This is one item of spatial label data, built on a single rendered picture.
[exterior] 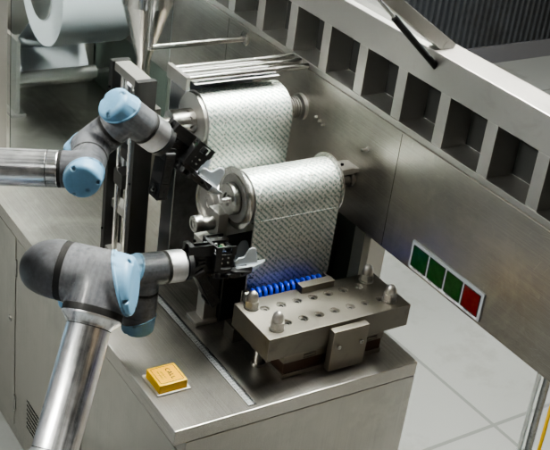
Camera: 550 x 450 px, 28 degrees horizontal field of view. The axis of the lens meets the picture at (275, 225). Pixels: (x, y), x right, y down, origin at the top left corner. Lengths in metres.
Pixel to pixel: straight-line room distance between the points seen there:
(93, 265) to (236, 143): 0.75
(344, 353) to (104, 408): 0.63
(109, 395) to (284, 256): 0.55
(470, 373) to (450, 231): 1.92
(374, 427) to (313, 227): 0.52
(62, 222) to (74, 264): 1.03
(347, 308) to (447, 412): 1.55
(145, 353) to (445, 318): 2.22
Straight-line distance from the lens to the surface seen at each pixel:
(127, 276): 2.09
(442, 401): 4.18
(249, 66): 2.80
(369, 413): 2.75
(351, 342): 2.62
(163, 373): 2.54
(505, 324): 2.42
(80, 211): 3.20
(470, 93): 2.39
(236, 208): 2.55
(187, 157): 2.39
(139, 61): 3.16
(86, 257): 2.12
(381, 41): 2.61
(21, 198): 3.26
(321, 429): 2.68
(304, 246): 2.68
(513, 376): 4.42
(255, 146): 2.78
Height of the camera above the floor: 2.44
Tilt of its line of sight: 28 degrees down
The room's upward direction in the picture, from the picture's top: 8 degrees clockwise
